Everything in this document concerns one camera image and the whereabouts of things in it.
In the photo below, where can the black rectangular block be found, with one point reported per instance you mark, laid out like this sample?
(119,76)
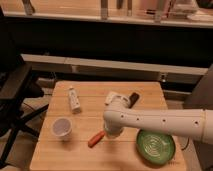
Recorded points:
(133,99)

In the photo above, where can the wooden table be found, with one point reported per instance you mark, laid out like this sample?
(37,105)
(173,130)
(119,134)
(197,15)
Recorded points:
(117,154)

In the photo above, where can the white plastic cup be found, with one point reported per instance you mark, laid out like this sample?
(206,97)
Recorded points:
(62,128)

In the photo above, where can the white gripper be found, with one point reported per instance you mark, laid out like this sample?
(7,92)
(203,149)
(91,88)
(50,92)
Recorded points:
(112,131)

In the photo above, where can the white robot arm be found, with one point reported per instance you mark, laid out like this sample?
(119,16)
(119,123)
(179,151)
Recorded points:
(196,124)

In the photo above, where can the white tube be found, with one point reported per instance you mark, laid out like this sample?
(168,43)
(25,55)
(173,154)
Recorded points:
(74,101)

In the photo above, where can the green plate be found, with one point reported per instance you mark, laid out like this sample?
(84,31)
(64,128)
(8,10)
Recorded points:
(157,148)

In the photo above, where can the black office chair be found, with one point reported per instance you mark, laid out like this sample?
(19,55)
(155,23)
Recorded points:
(17,82)

